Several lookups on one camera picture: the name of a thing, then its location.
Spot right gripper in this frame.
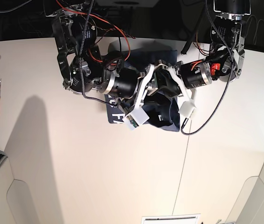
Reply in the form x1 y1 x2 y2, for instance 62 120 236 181
103 68 142 99

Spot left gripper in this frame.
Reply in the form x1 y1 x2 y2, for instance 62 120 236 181
156 61 212 98

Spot blue grey t-shirt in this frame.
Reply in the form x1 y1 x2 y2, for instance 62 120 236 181
99 45 180 132

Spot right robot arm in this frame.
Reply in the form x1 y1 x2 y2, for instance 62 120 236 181
43 0 141 102

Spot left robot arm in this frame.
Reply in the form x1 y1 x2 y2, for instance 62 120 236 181
148 0 251 98

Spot white framed tray bottom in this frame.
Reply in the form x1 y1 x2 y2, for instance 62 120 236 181
141 214 200 224

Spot white panel lower right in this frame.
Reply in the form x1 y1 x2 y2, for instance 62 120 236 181
225 164 264 224

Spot white panel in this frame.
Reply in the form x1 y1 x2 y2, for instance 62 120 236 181
0 156 40 224
225 164 264 224

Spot white panel lower left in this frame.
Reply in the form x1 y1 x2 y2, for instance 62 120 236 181
0 156 40 224

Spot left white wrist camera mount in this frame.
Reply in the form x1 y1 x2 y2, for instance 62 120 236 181
161 63 197 119

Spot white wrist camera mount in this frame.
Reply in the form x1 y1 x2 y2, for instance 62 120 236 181
161 63 197 119
122 64 155 130

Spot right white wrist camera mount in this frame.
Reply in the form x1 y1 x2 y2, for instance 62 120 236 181
122 64 155 130

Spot braided camera cable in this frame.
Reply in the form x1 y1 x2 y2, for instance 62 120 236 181
78 0 128 110
180 0 235 136

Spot grey cables on floor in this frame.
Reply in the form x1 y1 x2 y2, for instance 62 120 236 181
246 14 264 49

